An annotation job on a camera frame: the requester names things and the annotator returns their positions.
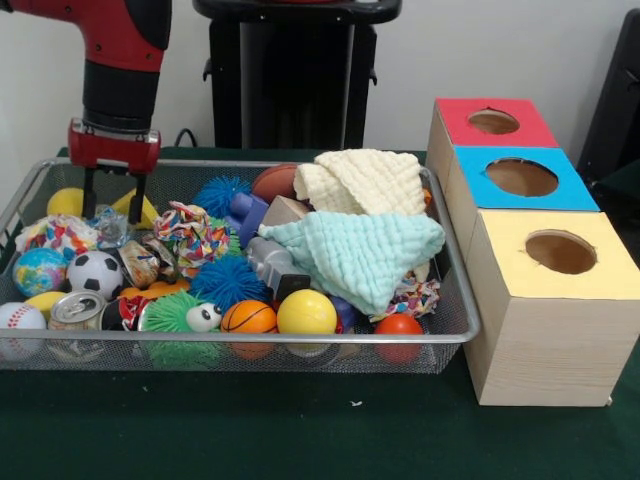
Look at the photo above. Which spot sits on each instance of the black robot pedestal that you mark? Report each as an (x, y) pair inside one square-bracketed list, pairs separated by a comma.
[(300, 75)]

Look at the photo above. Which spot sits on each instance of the white baseball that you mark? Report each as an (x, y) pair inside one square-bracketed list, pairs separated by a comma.
[(20, 320)]

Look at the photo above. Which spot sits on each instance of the mint green waffle cloth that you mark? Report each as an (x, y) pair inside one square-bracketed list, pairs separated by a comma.
[(360, 255)]

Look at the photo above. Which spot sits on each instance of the red-orange ball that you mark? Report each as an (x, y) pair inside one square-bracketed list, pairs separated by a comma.
[(399, 326)]

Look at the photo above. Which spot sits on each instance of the yellow ball with seam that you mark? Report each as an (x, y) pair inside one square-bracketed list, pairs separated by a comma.
[(65, 202)]

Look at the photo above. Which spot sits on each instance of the silver drink can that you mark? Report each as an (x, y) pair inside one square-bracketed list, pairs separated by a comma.
[(77, 307)]

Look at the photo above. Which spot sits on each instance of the black and white soccer ball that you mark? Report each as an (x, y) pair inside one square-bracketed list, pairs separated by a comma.
[(95, 275)]

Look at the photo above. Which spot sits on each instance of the cream waffle cloth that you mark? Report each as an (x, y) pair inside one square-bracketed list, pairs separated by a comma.
[(370, 182)]

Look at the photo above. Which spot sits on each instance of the green spiky toy with eyes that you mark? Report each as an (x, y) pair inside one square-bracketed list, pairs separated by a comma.
[(165, 315)]

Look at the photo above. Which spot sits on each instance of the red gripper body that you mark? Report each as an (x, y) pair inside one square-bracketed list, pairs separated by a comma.
[(115, 150)]

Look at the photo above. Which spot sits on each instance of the wooden box with three holes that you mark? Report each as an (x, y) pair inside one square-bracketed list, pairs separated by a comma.
[(550, 350)]

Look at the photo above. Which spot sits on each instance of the small orange basketball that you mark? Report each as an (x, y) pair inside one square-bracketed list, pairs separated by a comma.
[(249, 317)]

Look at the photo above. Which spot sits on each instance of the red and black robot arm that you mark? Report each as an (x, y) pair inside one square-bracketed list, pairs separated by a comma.
[(120, 75)]

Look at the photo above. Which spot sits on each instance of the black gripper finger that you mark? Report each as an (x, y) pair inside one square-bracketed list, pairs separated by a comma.
[(89, 195), (136, 200)]

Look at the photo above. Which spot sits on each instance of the globe print ball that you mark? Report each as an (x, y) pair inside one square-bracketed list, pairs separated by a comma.
[(40, 272)]

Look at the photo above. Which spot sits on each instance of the smooth yellow ball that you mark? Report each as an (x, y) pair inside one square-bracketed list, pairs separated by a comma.
[(306, 312)]

